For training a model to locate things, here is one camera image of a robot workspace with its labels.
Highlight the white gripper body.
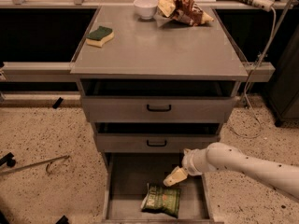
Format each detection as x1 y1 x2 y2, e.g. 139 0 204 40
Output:
182 149 208 175

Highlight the green jalapeno chip bag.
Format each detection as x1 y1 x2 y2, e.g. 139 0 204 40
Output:
140 183 181 218

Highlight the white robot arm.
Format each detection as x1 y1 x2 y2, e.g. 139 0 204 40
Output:
164 142 299 202

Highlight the bottom grey open drawer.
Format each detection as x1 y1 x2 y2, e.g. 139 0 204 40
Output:
102 153 215 224

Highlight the grey metal drawer cabinet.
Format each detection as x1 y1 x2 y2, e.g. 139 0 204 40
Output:
71 5 248 224

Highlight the middle grey drawer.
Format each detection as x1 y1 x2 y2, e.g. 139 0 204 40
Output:
93 122 221 153

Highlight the top grey drawer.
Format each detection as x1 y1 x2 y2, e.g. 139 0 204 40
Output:
80 78 235 123

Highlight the brown yellow chip bag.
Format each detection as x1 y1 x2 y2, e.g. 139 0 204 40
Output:
157 0 214 26

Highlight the dark cabinet at right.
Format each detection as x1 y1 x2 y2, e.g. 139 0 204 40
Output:
268 25 299 127

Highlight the black clip on floor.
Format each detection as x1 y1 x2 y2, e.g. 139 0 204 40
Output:
52 97 64 109

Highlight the green yellow sponge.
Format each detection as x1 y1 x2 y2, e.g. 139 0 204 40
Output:
86 26 114 48

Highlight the white ceramic bowl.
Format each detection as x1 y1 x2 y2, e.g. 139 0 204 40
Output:
133 0 158 20

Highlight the black caster foot left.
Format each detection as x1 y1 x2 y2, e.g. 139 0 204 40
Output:
0 152 16 167

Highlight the metal rod on floor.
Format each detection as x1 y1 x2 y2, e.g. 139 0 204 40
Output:
0 155 70 176

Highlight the black middle drawer handle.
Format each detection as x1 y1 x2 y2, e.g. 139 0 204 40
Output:
146 140 167 147

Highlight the black drawer handle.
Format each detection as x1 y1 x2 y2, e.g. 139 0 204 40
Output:
146 140 167 147
147 105 172 112

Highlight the black top drawer handle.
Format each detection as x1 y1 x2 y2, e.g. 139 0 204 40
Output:
147 105 172 112

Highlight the grey horizontal frame rail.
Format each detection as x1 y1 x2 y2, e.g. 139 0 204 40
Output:
0 62 275 82

